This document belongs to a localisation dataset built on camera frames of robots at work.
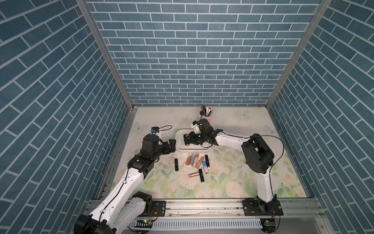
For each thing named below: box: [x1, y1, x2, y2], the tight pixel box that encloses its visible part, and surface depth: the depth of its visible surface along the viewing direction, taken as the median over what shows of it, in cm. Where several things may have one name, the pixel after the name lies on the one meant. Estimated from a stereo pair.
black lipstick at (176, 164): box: [174, 158, 179, 172], surface depth 90 cm
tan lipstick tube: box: [195, 156, 205, 170], surface depth 91 cm
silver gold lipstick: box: [188, 171, 200, 177], surface depth 86 cm
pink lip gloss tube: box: [192, 153, 200, 168], surface depth 92 cm
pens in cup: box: [199, 105, 214, 117], surface depth 105 cm
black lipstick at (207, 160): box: [204, 154, 210, 168], surface depth 92 cm
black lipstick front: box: [198, 168, 205, 183], surface depth 86 cm
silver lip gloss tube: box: [189, 153, 196, 167], surface depth 93 cm
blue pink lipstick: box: [202, 160, 209, 175], surface depth 88 cm
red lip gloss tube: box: [185, 153, 192, 166], surface depth 92 cm
